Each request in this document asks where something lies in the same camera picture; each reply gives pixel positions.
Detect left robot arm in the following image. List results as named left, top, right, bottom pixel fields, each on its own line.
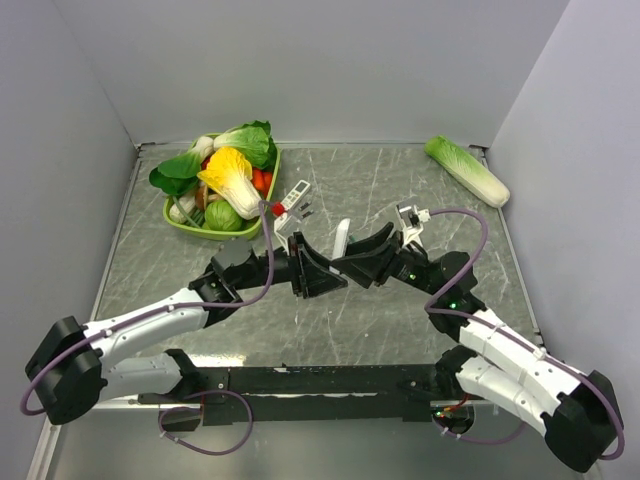
left=25, top=232, right=347, bottom=425

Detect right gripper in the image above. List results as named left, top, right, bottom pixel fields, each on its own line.
left=331, top=222, right=444, bottom=298

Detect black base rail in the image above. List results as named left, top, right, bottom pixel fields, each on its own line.
left=138, top=363, right=464, bottom=426

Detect bok choy toy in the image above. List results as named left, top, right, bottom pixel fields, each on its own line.
left=148, top=136, right=214, bottom=196

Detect green lettuce toy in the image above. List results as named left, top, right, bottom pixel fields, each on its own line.
left=214, top=120, right=277, bottom=170

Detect yellow napa cabbage toy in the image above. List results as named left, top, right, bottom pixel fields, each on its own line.
left=197, top=147, right=262, bottom=220

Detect long napa cabbage toy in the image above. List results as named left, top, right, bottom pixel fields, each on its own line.
left=424, top=136, right=510, bottom=208

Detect green plastic basket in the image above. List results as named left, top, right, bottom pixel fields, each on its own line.
left=160, top=133, right=281, bottom=241

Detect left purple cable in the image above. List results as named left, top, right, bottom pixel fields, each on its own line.
left=19, top=202, right=276, bottom=456

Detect purple cable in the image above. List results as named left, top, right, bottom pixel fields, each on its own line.
left=19, top=202, right=276, bottom=456
left=423, top=208, right=626, bottom=461

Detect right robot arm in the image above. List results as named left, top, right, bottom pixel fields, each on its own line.
left=331, top=224, right=625, bottom=473

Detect white remote with coloured buttons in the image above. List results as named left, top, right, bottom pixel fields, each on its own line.
left=332, top=218, right=351, bottom=259

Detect white air conditioner remote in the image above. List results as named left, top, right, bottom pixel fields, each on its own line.
left=280, top=180, right=311, bottom=213

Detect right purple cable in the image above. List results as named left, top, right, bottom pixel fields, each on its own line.
left=423, top=208, right=626, bottom=461

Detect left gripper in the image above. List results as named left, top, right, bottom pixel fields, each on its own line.
left=233, top=231, right=347, bottom=297

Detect red tomato toys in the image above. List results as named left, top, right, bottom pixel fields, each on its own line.
left=251, top=168, right=273, bottom=197

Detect white mushroom toy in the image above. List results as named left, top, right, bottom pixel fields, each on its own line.
left=169, top=192, right=197, bottom=224

